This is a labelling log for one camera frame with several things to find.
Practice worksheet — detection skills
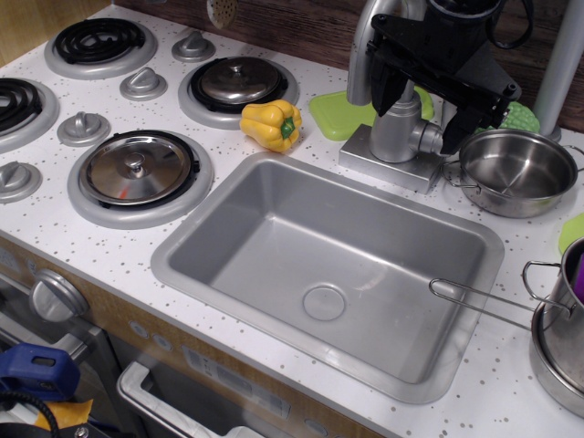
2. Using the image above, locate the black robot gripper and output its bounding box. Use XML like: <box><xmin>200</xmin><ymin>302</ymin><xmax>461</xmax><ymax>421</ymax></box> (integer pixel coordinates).
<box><xmin>367</xmin><ymin>1</ymin><xmax>521</xmax><ymax>156</ymax></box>

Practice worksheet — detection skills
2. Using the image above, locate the silver toy faucet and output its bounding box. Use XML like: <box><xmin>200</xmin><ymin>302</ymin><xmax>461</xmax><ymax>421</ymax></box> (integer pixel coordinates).
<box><xmin>339</xmin><ymin>1</ymin><xmax>456</xmax><ymax>193</ymax></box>

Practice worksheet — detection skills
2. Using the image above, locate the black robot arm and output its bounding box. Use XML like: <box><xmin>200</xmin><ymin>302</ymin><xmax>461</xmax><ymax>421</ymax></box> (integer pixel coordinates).
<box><xmin>368</xmin><ymin>1</ymin><xmax>521</xmax><ymax>156</ymax></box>

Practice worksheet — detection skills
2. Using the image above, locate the green plastic cutting board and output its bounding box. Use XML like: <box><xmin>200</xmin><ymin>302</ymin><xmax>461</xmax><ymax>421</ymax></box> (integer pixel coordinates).
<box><xmin>308</xmin><ymin>86</ymin><xmax>436</xmax><ymax>141</ymax></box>

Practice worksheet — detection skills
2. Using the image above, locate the green toy bitter melon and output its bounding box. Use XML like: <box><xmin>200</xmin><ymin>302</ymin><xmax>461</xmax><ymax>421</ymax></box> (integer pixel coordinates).
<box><xmin>499</xmin><ymin>102</ymin><xmax>540</xmax><ymax>133</ymax></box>

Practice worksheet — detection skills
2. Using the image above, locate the grey vertical pole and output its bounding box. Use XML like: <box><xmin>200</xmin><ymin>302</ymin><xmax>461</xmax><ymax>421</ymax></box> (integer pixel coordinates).
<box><xmin>533</xmin><ymin>0</ymin><xmax>583</xmax><ymax>142</ymax></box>

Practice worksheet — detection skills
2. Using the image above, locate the yellow toy bell pepper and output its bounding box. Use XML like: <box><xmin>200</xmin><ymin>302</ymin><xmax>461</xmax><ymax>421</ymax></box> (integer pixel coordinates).
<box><xmin>239</xmin><ymin>99</ymin><xmax>302</xmax><ymax>152</ymax></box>

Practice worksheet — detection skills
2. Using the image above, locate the grey sink basin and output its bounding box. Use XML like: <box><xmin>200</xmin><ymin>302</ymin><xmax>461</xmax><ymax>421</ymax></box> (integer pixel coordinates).
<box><xmin>151</xmin><ymin>152</ymin><xmax>505</xmax><ymax>404</ymax></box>

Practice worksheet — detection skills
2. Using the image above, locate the steel lid on back burner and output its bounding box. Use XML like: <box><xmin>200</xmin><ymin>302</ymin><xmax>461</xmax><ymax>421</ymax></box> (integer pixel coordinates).
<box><xmin>199</xmin><ymin>57</ymin><xmax>282</xmax><ymax>104</ymax></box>

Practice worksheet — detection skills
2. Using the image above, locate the steel lid on burner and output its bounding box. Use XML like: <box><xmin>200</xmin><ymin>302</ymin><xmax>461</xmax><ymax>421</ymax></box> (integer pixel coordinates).
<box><xmin>199</xmin><ymin>57</ymin><xmax>282</xmax><ymax>104</ymax></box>
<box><xmin>79</xmin><ymin>130</ymin><xmax>199</xmax><ymax>205</ymax></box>

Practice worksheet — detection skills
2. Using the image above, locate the light green toy item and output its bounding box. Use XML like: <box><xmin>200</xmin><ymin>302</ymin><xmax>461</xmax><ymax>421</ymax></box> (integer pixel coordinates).
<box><xmin>558</xmin><ymin>214</ymin><xmax>584</xmax><ymax>254</ymax></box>

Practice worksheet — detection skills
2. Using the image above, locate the back right stove burner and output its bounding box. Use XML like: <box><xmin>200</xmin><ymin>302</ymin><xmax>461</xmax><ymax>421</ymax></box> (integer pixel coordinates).
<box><xmin>178</xmin><ymin>56</ymin><xmax>299</xmax><ymax>130</ymax></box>

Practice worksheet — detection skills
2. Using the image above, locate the stove burner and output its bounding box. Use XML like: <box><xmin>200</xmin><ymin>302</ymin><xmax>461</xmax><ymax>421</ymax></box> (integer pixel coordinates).
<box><xmin>178</xmin><ymin>56</ymin><xmax>299</xmax><ymax>130</ymax></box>
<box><xmin>68</xmin><ymin>130</ymin><xmax>214</xmax><ymax>230</ymax></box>

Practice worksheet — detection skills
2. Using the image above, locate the grey stove knob top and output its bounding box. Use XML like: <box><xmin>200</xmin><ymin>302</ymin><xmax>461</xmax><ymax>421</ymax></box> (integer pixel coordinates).
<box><xmin>172</xmin><ymin>31</ymin><xmax>215</xmax><ymax>63</ymax></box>

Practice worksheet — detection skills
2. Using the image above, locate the grey stove knob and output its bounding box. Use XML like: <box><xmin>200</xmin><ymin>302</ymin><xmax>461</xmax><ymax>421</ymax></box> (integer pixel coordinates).
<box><xmin>57</xmin><ymin>111</ymin><xmax>111</xmax><ymax>147</ymax></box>
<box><xmin>172</xmin><ymin>31</ymin><xmax>215</xmax><ymax>63</ymax></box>
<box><xmin>120</xmin><ymin>67</ymin><xmax>168</xmax><ymax>101</ymax></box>
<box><xmin>1</xmin><ymin>162</ymin><xmax>43</xmax><ymax>204</ymax></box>

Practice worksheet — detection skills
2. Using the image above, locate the purple toy item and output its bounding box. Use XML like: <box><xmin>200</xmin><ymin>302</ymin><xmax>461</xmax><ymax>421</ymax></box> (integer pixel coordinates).
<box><xmin>573</xmin><ymin>255</ymin><xmax>584</xmax><ymax>304</ymax></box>

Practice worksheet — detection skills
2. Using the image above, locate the tall steel pot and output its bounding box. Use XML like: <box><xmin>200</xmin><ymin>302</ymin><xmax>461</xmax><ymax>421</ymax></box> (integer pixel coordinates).
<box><xmin>522</xmin><ymin>238</ymin><xmax>583</xmax><ymax>374</ymax></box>

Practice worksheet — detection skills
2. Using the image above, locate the steel lid on front burner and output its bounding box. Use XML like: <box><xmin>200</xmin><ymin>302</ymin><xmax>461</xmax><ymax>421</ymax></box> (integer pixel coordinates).
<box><xmin>79</xmin><ymin>130</ymin><xmax>199</xmax><ymax>205</ymax></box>

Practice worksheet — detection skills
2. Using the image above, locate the front right stove burner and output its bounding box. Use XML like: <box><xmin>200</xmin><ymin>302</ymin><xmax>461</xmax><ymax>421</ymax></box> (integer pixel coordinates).
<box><xmin>68</xmin><ymin>130</ymin><xmax>214</xmax><ymax>230</ymax></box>

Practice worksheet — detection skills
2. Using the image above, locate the back left coil burner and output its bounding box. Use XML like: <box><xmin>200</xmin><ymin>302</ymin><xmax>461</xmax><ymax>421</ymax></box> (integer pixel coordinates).
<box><xmin>44</xmin><ymin>18</ymin><xmax>158</xmax><ymax>80</ymax></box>

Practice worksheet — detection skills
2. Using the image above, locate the coil burner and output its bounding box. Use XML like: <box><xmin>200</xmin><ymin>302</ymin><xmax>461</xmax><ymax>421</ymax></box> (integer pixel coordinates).
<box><xmin>44</xmin><ymin>18</ymin><xmax>158</xmax><ymax>80</ymax></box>
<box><xmin>1</xmin><ymin>78</ymin><xmax>59</xmax><ymax>153</ymax></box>

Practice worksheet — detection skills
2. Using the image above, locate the front left coil burner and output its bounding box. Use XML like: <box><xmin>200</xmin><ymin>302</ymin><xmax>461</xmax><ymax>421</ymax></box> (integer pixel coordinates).
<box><xmin>1</xmin><ymin>78</ymin><xmax>59</xmax><ymax>153</ymax></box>

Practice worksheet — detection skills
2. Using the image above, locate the grey stove knob bottom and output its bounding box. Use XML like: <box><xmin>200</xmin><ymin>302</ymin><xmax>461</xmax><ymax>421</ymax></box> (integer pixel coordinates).
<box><xmin>1</xmin><ymin>162</ymin><xmax>43</xmax><ymax>204</ymax></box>

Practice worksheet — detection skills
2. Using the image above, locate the grey oven dial knob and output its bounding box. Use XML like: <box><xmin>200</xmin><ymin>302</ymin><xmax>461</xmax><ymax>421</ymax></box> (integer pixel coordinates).
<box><xmin>28</xmin><ymin>269</ymin><xmax>89</xmax><ymax>323</ymax></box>

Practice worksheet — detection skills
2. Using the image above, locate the blue clamp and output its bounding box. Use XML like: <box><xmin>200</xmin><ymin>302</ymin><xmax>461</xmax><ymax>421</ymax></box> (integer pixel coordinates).
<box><xmin>1</xmin><ymin>343</ymin><xmax>81</xmax><ymax>402</ymax></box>

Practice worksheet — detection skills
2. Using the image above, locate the yellow tape piece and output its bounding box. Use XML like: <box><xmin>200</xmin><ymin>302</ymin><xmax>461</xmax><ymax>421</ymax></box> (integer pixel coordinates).
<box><xmin>46</xmin><ymin>399</ymin><xmax>94</xmax><ymax>430</ymax></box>

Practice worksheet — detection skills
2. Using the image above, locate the steel bowl pot with handles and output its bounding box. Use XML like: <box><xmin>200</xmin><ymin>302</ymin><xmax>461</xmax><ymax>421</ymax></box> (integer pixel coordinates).
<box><xmin>440</xmin><ymin>129</ymin><xmax>583</xmax><ymax>219</ymax></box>

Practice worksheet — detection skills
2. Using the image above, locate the steel pan with wire handle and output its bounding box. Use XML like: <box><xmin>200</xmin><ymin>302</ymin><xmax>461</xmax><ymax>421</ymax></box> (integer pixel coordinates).
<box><xmin>429</xmin><ymin>278</ymin><xmax>584</xmax><ymax>419</ymax></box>

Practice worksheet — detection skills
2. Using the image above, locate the silver oven door handle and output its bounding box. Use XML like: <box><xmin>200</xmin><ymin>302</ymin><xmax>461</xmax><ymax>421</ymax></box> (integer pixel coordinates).
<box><xmin>116</xmin><ymin>360</ymin><xmax>256</xmax><ymax>438</ymax></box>

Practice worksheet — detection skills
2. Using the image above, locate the black cable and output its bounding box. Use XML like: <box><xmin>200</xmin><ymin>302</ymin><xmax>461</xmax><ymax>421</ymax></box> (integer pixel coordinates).
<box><xmin>0</xmin><ymin>390</ymin><xmax>58</xmax><ymax>433</ymax></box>

